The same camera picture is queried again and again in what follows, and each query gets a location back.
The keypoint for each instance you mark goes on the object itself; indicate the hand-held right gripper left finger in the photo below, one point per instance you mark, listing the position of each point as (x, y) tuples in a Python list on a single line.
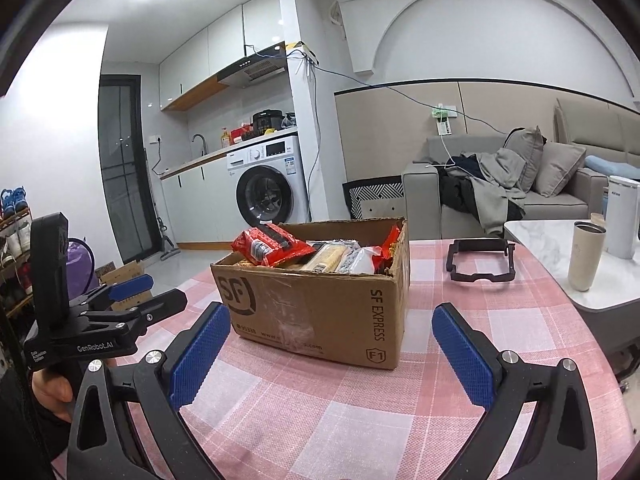
[(200, 355)]

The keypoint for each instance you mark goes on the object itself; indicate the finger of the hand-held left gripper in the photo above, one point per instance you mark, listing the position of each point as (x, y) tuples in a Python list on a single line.
[(130, 287), (160, 305)]

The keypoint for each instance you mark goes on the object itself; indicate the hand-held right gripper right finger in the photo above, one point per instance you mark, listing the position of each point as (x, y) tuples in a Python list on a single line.
[(465, 355)]

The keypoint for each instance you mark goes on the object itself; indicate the red cookie packet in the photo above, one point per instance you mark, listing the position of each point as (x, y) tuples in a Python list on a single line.
[(270, 247)]

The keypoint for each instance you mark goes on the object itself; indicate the brown cardboard box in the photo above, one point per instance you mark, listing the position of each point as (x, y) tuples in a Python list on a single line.
[(320, 310)]

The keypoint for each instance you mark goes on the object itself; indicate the clear plastic snack packet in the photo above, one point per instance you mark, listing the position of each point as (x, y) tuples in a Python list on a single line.
[(360, 260)]

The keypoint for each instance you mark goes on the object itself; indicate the yellow cake packet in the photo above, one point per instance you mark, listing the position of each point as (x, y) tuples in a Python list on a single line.
[(325, 257)]

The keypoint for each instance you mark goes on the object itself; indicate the person's left hand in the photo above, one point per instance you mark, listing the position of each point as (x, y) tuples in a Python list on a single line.
[(50, 395)]

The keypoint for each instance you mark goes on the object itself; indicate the small cardboard box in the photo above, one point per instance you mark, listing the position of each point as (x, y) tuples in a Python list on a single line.
[(120, 272)]

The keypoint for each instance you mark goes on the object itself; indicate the purple bag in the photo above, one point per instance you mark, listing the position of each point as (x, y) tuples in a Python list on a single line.
[(80, 270)]

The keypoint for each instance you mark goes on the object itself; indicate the white shoe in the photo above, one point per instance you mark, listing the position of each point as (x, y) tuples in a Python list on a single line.
[(20, 237)]

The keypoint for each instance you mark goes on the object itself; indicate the wooden shoe rack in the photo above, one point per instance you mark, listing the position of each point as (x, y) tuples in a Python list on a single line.
[(22, 305)]

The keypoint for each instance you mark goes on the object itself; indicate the mop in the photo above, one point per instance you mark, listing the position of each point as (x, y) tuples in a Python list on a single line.
[(167, 247)]

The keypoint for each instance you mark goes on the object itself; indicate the blue shoe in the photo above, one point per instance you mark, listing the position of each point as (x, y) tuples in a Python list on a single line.
[(12, 202)]

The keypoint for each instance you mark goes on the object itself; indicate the white kitchen counter cabinet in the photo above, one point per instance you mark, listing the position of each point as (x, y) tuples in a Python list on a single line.
[(200, 200)]

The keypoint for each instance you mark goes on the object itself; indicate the black glass door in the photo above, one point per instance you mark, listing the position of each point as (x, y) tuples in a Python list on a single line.
[(120, 170)]

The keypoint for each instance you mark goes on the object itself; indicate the pink checked tablecloth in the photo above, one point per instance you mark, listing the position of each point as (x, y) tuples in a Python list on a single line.
[(350, 410)]

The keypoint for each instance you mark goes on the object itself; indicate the marble coffee table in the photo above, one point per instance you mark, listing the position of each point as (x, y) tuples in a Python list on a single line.
[(540, 245)]

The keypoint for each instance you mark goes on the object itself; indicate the white washing machine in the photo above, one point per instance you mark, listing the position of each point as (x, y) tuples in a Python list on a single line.
[(265, 195)]

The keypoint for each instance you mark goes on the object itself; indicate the beige tumbler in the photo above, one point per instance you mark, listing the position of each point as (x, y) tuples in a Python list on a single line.
[(585, 260)]

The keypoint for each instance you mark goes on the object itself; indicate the grey sofa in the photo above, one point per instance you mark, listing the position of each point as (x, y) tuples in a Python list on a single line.
[(422, 200)]

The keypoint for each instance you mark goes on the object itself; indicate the kitchen faucet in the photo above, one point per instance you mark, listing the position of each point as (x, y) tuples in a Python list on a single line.
[(202, 142)]

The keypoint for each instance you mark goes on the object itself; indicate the grey hoodie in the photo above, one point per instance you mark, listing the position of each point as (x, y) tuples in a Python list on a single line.
[(492, 195)]

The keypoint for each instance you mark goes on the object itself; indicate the black jacket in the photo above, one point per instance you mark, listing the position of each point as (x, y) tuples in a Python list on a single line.
[(457, 190)]

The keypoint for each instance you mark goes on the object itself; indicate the yellow bottle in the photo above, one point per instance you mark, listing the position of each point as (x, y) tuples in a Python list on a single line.
[(225, 140)]

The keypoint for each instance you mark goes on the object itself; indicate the black white patterned box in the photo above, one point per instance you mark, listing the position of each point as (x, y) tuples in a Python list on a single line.
[(375, 190)]

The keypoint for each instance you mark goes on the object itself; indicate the red box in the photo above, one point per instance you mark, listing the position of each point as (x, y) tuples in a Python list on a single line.
[(240, 134)]

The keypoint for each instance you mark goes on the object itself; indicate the beige bowl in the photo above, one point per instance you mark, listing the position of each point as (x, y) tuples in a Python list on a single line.
[(597, 219)]

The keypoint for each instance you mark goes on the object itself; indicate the grey cushion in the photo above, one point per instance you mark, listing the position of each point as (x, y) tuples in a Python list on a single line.
[(527, 155), (557, 170)]

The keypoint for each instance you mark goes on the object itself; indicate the white kettle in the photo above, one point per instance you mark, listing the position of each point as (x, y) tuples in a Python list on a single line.
[(622, 220)]

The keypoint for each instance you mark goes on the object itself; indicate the black pressure cooker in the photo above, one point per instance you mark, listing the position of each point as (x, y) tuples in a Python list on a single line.
[(266, 121)]

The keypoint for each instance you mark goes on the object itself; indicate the grey bag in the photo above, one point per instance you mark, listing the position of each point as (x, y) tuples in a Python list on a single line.
[(289, 121)]

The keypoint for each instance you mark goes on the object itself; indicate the white power strip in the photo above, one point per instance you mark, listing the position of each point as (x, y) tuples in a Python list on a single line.
[(444, 125)]

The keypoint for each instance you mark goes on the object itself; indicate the blue pillow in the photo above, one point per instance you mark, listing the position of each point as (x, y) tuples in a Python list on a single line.
[(610, 166)]

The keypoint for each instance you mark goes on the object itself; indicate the steel range hood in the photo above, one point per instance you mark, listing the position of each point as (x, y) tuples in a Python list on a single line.
[(260, 67)]

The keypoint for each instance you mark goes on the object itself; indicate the white router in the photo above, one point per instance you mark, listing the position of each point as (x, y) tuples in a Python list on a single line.
[(307, 52)]

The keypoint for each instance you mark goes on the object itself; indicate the black plastic frame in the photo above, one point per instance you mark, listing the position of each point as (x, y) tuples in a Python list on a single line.
[(480, 278)]

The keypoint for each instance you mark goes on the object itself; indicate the wall socket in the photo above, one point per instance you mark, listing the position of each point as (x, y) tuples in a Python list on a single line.
[(155, 139)]

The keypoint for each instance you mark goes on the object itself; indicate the white wall cabinet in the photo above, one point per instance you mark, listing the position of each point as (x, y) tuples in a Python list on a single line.
[(220, 45)]

